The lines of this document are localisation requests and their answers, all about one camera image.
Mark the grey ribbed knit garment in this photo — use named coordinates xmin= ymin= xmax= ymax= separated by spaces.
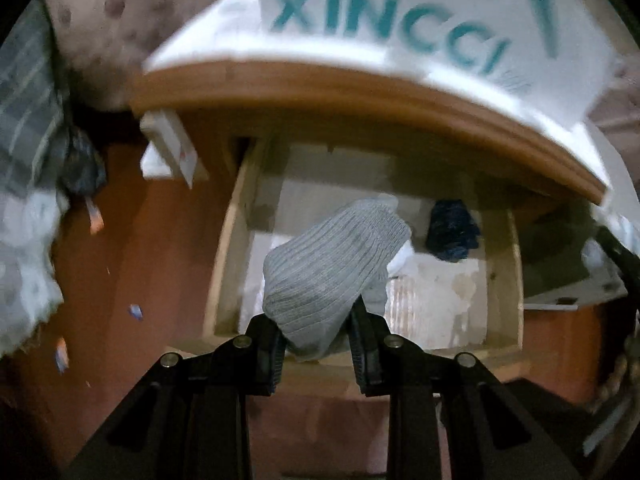
xmin=262 ymin=194 xmax=411 ymax=361

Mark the wooden nightstand drawer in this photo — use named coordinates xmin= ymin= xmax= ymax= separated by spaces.
xmin=175 ymin=139 xmax=529 ymax=382

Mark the dark blue sparkly garment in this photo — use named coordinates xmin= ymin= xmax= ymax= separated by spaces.
xmin=425 ymin=198 xmax=480 ymax=262

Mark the orange blue wrapper on floor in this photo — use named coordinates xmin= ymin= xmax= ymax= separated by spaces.
xmin=54 ymin=338 xmax=70 ymax=373

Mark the brown wooden nightstand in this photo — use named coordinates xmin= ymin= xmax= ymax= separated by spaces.
xmin=127 ymin=58 xmax=609 ymax=311

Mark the white flat box on floor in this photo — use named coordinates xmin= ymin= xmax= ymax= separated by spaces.
xmin=140 ymin=142 xmax=175 ymax=180

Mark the white leaf-print sheet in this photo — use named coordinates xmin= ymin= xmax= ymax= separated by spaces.
xmin=1 ymin=190 xmax=68 ymax=356

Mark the white XINCCI shoe box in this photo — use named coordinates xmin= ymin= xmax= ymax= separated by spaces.
xmin=259 ymin=0 xmax=616 ymax=127

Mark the brown cardboard box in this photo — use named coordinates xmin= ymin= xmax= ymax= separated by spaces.
xmin=140 ymin=110 xmax=209 ymax=188

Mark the dark blue snack bag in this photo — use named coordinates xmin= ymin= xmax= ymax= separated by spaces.
xmin=58 ymin=129 xmax=107 ymax=197

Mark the grey plaid blanket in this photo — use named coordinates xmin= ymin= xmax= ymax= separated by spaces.
xmin=1 ymin=0 xmax=68 ymax=197

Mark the white patterned table cover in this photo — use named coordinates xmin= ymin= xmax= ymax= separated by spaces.
xmin=142 ymin=0 xmax=608 ymax=193

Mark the leaf-pattern curtain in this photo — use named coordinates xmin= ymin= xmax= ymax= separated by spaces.
xmin=46 ymin=0 xmax=217 ymax=110

